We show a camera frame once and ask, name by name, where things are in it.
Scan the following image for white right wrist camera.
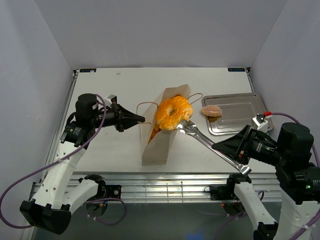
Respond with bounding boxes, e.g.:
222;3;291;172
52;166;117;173
251;111;273;133

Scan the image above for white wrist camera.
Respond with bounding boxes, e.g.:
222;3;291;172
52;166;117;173
251;111;273;133
104;94;117;105

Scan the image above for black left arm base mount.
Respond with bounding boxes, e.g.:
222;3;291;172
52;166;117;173
87;185;122;201

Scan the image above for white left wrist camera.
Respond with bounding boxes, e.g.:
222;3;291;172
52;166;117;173
104;94;117;105

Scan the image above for pink sugared fake doughnut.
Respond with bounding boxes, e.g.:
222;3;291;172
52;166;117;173
201;105;222;117

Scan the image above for metal baking tray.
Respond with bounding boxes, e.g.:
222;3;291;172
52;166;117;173
201;92;267;136

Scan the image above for scored oval fake loaf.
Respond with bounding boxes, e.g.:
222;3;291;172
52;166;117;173
149;123;161;143

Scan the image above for aluminium frame rail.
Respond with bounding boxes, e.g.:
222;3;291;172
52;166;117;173
28;172;301;205

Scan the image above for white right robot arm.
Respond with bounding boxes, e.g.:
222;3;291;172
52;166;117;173
212;122;320;240

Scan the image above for ring shaped fake bread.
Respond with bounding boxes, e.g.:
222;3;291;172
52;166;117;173
155;95;194;131

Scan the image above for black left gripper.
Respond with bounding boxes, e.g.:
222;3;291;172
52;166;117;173
90;101;145;132

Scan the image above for metal bread tongs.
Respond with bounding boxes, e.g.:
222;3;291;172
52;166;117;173
176;119;252;176

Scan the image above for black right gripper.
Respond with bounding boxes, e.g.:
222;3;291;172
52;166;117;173
211;123;288;166

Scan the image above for beige paper bag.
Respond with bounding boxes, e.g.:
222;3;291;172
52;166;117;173
137;84;194;166

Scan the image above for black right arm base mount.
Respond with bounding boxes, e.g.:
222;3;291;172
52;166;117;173
203;184;238;201

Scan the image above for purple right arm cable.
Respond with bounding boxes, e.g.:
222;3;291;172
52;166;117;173
201;111;320;240

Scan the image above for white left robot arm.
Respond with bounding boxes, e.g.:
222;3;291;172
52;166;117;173
19;93;146;235

